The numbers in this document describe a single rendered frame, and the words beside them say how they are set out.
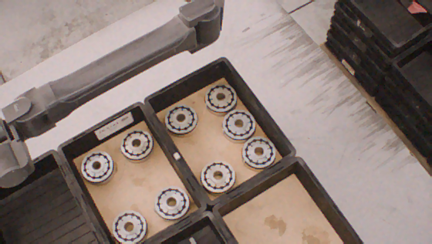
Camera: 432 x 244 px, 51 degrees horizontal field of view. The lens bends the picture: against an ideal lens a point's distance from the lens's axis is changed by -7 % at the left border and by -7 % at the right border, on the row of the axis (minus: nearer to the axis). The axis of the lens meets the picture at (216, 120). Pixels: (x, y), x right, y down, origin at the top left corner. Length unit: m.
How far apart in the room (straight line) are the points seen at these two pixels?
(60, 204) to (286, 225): 0.68
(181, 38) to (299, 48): 1.00
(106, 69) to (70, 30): 2.05
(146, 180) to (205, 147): 0.21
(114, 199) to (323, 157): 0.70
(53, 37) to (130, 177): 1.61
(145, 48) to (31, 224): 0.81
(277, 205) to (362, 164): 0.39
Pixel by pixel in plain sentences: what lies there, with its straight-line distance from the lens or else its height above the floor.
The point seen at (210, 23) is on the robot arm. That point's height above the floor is 1.48.
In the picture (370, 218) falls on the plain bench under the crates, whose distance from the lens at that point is 1.61.
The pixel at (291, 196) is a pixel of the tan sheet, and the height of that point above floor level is 0.83.
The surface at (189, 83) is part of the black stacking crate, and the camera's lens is 1.51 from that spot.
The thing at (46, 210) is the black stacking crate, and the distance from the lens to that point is 1.52.
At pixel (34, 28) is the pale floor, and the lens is 3.02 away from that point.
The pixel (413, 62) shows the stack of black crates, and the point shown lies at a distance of 2.36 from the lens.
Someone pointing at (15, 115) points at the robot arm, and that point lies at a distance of 0.87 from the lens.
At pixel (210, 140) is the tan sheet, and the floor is 0.83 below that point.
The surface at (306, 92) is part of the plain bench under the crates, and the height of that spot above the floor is 0.70.
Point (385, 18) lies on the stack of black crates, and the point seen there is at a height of 0.49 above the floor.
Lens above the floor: 2.19
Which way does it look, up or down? 63 degrees down
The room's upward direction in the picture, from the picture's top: 3 degrees counter-clockwise
